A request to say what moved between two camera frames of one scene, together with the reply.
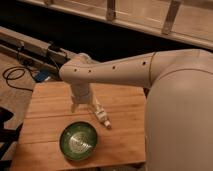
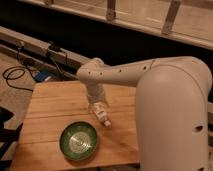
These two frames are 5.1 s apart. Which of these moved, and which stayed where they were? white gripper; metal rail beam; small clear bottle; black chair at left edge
Moved: white gripper
Stayed: metal rail beam; black chair at left edge; small clear bottle
